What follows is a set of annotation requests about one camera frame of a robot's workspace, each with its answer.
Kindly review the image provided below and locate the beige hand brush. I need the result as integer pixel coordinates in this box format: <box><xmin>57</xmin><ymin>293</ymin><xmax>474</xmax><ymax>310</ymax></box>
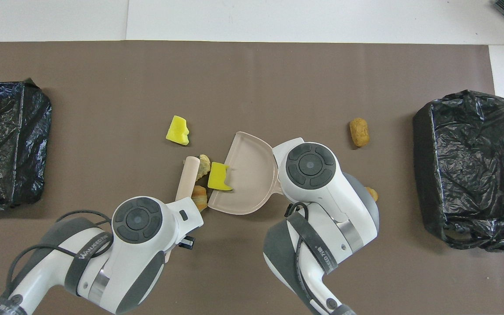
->
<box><xmin>164</xmin><ymin>157</ymin><xmax>201</xmax><ymax>264</ymax></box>

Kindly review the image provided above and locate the yellow sponge piece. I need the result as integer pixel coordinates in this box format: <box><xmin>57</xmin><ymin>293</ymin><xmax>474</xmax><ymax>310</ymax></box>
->
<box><xmin>165</xmin><ymin>115</ymin><xmax>190</xmax><ymax>146</ymax></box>
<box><xmin>207</xmin><ymin>161</ymin><xmax>234</xmax><ymax>192</ymax></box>

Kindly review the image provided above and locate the pale ridged bread piece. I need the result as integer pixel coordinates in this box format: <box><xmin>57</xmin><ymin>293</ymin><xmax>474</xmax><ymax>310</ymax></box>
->
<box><xmin>196</xmin><ymin>154</ymin><xmax>211</xmax><ymax>181</ymax></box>

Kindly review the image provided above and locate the beige plastic dustpan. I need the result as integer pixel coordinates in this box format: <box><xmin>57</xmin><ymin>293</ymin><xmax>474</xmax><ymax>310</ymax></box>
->
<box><xmin>207</xmin><ymin>131</ymin><xmax>285</xmax><ymax>216</ymax></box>

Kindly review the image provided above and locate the brown bread roll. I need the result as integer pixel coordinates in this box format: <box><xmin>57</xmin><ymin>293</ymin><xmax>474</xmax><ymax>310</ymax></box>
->
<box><xmin>349</xmin><ymin>117</ymin><xmax>371</xmax><ymax>147</ymax></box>

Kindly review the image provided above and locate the brown paper table mat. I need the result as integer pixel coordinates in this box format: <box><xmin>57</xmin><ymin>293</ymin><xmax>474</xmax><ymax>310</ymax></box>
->
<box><xmin>0</xmin><ymin>41</ymin><xmax>504</xmax><ymax>315</ymax></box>

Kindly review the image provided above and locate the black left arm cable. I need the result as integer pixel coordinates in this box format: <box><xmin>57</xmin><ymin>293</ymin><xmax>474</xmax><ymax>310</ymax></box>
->
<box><xmin>7</xmin><ymin>210</ymin><xmax>115</xmax><ymax>289</ymax></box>

